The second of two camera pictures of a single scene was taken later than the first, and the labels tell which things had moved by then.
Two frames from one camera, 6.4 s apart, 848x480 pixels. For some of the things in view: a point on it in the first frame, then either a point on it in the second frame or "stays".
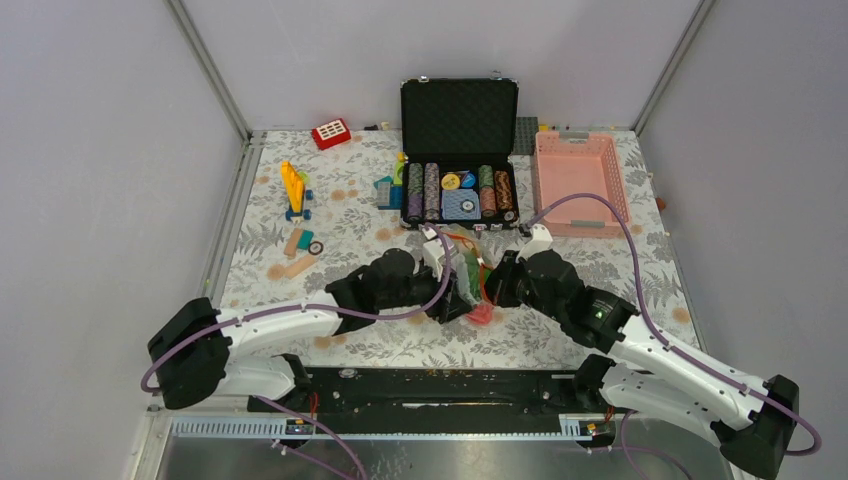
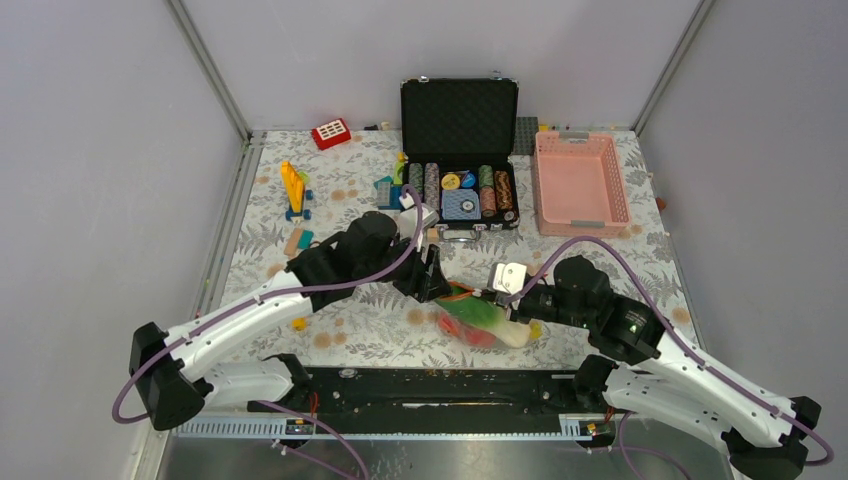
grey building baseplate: (526, 130) stays
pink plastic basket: (570, 163) stays
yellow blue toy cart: (296, 194) stays
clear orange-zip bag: (474, 253) → (468, 315)
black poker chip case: (459, 152) stays
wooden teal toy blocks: (298, 239) stays
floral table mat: (313, 205) stays
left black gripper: (453, 306) → (426, 281)
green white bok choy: (468, 276) → (481, 313)
